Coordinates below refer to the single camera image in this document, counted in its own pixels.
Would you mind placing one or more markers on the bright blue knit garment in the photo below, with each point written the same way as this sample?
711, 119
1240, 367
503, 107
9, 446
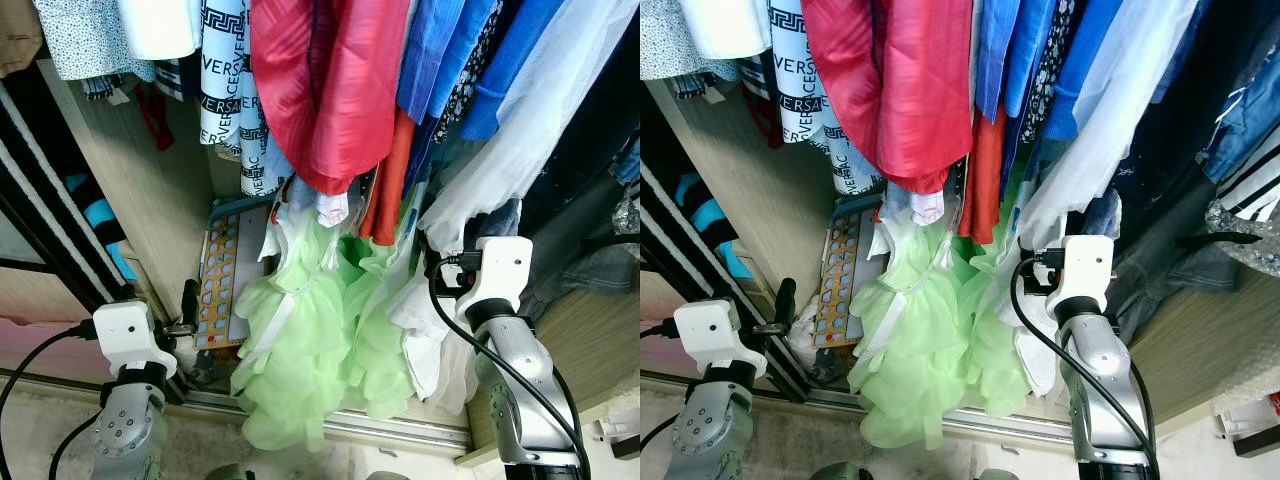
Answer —
510, 70
1092, 60

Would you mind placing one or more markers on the white black lettered garment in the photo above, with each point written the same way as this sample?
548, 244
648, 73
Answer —
800, 90
222, 90

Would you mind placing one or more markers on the navy floral print garment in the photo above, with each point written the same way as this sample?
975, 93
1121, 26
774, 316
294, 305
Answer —
468, 75
1055, 60

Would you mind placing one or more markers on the white dotted blouse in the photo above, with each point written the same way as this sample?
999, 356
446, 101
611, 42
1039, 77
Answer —
85, 40
670, 40

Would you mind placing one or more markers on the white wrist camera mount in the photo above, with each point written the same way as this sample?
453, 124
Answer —
125, 335
1085, 265
500, 270
710, 330

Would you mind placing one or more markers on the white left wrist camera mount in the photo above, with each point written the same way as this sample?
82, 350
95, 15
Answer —
710, 330
125, 335

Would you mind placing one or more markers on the grey left robot leg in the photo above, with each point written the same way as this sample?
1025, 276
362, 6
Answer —
835, 473
230, 473

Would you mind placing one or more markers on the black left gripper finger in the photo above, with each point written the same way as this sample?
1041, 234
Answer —
786, 298
190, 300

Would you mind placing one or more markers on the blue denim garment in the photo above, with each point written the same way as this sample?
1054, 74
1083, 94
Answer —
628, 160
1250, 120

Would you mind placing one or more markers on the dark navy garment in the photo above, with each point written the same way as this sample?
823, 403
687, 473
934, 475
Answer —
1180, 110
600, 120

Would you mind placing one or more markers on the small white plastic object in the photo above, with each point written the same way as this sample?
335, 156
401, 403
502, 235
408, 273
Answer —
605, 432
1245, 420

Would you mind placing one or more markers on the grey jeans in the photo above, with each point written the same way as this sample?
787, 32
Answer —
590, 270
1160, 270

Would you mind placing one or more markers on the blue striped shirt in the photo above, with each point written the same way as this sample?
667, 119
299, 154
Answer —
1000, 50
425, 50

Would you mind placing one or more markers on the orange red garment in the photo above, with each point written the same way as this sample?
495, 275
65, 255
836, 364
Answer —
390, 180
985, 170

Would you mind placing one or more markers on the grey robot leg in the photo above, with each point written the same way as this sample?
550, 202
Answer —
835, 473
998, 475
388, 476
230, 473

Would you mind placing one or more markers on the red satin garment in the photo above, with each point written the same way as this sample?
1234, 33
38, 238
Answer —
890, 90
320, 90

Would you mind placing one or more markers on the blue black striped garment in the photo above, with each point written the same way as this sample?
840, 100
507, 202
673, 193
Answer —
710, 215
100, 215

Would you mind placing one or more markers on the white cloth garment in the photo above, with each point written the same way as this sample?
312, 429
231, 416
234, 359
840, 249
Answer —
425, 340
1030, 340

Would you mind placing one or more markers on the white sheer garment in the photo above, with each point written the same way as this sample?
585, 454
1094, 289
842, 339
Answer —
520, 140
1120, 120

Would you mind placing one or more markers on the orange peg board toy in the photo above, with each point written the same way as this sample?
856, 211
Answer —
840, 270
220, 270

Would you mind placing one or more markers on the beige garment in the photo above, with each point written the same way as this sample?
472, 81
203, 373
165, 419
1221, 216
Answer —
18, 35

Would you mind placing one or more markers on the grey right robot leg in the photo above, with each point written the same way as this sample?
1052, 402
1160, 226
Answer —
998, 475
388, 476

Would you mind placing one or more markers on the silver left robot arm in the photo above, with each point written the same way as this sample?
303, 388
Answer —
125, 435
705, 440

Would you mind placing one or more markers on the light green tulle dress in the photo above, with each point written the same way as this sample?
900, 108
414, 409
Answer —
910, 340
300, 340

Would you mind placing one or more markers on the black white striped garment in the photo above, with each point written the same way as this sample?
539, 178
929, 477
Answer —
1255, 190

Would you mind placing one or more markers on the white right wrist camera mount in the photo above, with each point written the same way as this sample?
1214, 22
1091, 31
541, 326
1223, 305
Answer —
1085, 265
500, 270

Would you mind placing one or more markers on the plain white garment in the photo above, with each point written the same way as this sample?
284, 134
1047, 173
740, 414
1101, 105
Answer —
160, 25
730, 25

